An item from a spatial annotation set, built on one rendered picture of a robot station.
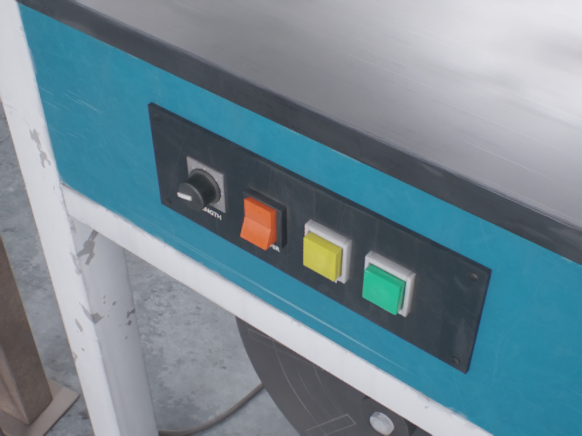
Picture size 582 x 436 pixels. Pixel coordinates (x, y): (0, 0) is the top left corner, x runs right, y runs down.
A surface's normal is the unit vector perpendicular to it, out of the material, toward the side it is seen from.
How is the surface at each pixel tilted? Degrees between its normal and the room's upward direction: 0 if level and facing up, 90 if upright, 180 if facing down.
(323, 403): 90
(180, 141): 90
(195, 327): 0
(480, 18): 0
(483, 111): 0
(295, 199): 90
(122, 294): 90
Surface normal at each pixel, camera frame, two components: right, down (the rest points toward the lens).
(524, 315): -0.61, 0.55
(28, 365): 0.87, 0.34
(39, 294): 0.00, -0.73
